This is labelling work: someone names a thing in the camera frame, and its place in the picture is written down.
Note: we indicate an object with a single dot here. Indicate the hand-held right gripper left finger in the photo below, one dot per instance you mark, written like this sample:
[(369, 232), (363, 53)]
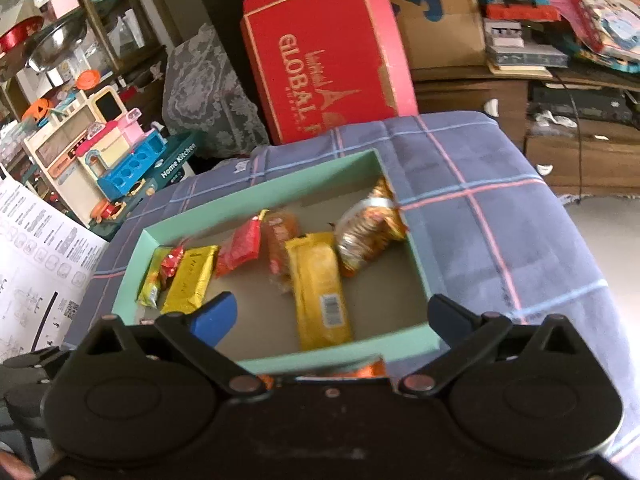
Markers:
[(215, 317)]

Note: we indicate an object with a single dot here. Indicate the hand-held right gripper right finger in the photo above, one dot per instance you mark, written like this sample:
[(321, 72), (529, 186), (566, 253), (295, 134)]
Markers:
[(447, 310)]

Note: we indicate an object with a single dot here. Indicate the green cardboard box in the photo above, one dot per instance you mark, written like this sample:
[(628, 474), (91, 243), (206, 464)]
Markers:
[(250, 307)]

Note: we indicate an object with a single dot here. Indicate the yellow gold snack packet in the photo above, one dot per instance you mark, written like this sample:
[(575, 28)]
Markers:
[(192, 280)]

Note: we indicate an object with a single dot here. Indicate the small red candy packet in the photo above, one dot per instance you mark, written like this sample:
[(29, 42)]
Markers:
[(172, 260)]

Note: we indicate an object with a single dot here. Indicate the red snack packet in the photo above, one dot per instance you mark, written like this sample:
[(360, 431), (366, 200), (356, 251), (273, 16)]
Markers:
[(240, 250)]

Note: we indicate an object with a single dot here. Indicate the green yellow snack packet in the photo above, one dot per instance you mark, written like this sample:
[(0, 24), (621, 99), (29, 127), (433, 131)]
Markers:
[(149, 287)]

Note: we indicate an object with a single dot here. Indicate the clear biscuit packet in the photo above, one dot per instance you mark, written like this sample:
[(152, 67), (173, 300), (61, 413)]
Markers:
[(280, 240)]

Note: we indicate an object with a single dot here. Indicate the long yellow bar packet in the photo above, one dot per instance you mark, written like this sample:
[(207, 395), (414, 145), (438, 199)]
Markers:
[(317, 280)]

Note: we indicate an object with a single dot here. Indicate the orange noodle snack bag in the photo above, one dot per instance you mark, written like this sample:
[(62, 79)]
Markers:
[(367, 230)]

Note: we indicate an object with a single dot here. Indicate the blue plaid blanket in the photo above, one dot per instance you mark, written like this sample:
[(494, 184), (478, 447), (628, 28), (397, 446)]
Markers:
[(500, 240)]

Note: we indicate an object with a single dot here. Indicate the white instruction sheet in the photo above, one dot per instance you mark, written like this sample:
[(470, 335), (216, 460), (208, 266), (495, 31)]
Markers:
[(35, 260)]

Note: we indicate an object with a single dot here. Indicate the teal toy box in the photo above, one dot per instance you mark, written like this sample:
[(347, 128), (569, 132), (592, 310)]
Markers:
[(177, 160)]

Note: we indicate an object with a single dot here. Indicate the blue toy rack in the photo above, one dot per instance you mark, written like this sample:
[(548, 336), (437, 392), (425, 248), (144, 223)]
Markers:
[(130, 170)]

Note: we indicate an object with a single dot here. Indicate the wooden cabinet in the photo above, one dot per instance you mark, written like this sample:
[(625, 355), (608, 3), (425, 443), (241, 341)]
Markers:
[(565, 155)]

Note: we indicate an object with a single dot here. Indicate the cream toy kitchen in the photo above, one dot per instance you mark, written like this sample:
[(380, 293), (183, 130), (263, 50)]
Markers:
[(65, 150)]

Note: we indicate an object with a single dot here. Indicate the grey patterned cushion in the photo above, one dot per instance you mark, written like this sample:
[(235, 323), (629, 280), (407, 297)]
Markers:
[(210, 95)]

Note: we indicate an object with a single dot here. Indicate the black electronic device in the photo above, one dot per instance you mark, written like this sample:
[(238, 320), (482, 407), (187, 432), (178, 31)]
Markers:
[(575, 102)]

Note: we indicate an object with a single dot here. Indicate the clear plastic case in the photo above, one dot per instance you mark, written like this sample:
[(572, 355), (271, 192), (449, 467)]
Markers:
[(525, 45)]

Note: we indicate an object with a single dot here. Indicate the red gift box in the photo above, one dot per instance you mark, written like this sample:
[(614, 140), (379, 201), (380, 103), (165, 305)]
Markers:
[(320, 60)]

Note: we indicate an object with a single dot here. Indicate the bear print cardboard box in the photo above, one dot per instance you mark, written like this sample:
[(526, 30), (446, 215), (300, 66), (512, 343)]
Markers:
[(440, 20)]

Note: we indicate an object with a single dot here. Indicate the metal bowl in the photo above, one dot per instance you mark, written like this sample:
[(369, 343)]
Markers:
[(50, 45)]

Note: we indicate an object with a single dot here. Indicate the metal shelf rack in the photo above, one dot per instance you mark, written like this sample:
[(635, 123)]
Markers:
[(92, 20)]

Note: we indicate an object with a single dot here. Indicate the pink picture book stack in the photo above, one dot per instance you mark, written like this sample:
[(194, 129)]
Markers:
[(610, 25)]

